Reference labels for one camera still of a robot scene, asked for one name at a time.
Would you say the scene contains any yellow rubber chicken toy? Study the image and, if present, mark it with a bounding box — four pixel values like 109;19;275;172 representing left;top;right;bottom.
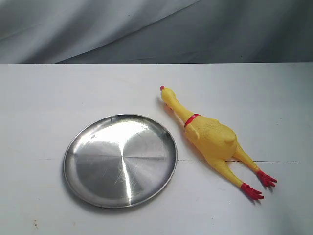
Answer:
160;86;277;200

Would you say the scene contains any round stainless steel plate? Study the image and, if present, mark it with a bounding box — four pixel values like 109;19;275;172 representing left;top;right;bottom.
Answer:
63;114;178;209

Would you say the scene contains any grey backdrop cloth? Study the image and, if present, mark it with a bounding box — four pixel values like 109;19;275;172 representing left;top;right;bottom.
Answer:
0;0;313;64

